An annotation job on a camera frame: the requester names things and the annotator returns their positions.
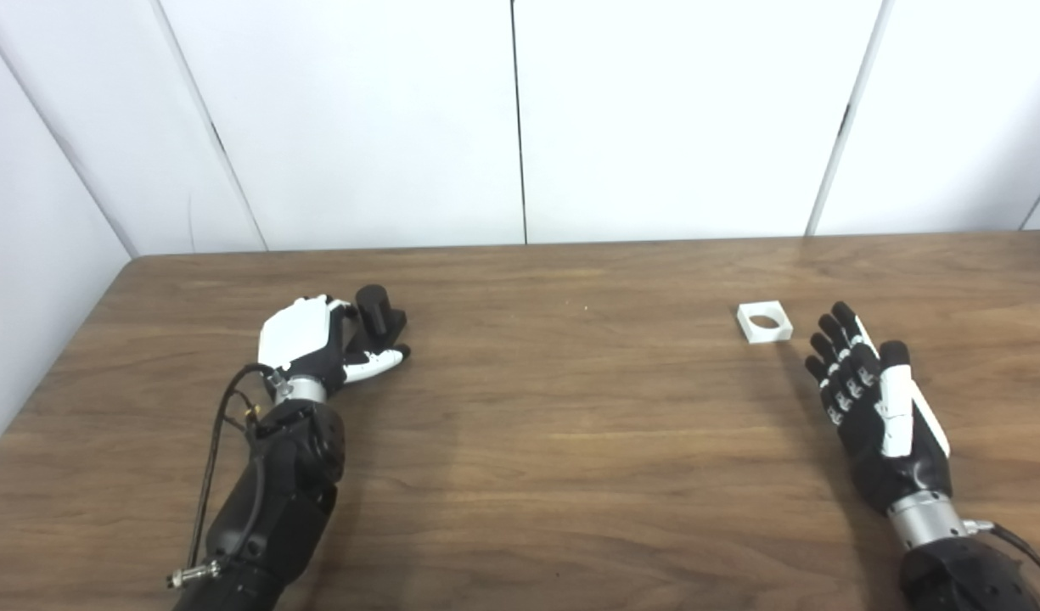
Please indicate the white square piece with hole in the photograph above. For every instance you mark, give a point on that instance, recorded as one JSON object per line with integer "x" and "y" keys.
{"x": 750, "y": 328}

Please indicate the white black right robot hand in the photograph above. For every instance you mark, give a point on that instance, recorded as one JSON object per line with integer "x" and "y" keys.
{"x": 895, "y": 420}

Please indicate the black peg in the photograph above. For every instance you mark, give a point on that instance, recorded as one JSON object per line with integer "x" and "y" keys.
{"x": 375, "y": 310}

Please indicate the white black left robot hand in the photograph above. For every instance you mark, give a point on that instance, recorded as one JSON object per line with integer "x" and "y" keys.
{"x": 295, "y": 335}

